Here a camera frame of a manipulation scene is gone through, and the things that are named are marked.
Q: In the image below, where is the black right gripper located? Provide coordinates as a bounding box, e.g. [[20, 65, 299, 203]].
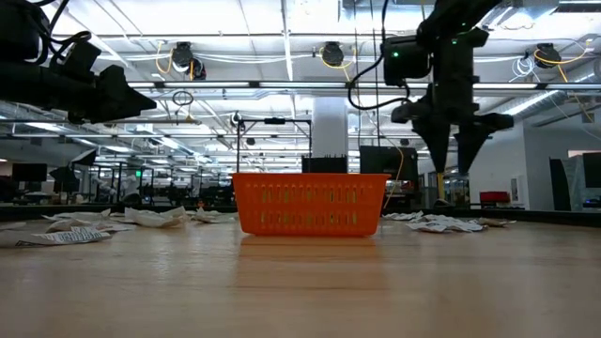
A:
[[392, 26, 516, 176]]

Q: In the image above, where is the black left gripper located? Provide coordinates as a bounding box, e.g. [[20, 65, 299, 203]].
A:
[[0, 63, 158, 126]]

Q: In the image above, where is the large black monitor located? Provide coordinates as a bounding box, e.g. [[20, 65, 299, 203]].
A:
[[359, 145, 419, 182]]

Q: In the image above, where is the red bin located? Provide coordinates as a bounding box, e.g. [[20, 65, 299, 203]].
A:
[[478, 191, 511, 206]]

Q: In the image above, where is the long ceiling light strip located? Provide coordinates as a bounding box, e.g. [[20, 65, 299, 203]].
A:
[[126, 80, 601, 91]]

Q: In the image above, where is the dark standing panel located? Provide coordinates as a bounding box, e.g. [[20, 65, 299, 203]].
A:
[[548, 158, 572, 211]]

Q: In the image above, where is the green-print adhesive bandage wrapper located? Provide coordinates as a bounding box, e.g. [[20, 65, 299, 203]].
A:
[[122, 206, 189, 229], [41, 208, 113, 223]]

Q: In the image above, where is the black box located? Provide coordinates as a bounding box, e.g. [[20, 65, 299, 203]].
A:
[[300, 156, 348, 174]]

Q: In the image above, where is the orange plastic basket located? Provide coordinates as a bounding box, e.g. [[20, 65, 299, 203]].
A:
[[231, 172, 392, 238]]

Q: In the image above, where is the thin yellow cable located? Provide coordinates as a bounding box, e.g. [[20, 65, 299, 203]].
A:
[[349, 60, 406, 210]]

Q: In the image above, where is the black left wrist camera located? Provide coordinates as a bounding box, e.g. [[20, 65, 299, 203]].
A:
[[50, 40, 102, 85]]

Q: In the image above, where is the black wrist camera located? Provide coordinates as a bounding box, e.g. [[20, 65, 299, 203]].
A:
[[382, 35, 432, 88], [50, 40, 102, 85]]

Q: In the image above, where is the black ceiling cable reel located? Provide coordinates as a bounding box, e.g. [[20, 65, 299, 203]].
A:
[[169, 40, 208, 81], [534, 41, 562, 69], [320, 40, 347, 68]]

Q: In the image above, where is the black hanging cable with coil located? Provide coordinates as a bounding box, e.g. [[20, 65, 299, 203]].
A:
[[369, 0, 381, 147]]

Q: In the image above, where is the black left wrist camera cable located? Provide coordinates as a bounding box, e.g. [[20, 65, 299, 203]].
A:
[[27, 0, 94, 67]]

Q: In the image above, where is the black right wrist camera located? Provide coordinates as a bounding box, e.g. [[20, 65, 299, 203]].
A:
[[382, 35, 432, 88]]

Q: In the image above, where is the thin black hanging cable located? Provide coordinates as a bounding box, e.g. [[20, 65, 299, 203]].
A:
[[351, 0, 361, 146]]

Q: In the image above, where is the dark wall screen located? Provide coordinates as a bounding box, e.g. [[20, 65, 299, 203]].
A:
[[581, 152, 601, 189]]

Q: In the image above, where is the distant black rig frame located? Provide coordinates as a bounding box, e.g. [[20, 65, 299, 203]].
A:
[[236, 117, 314, 174]]

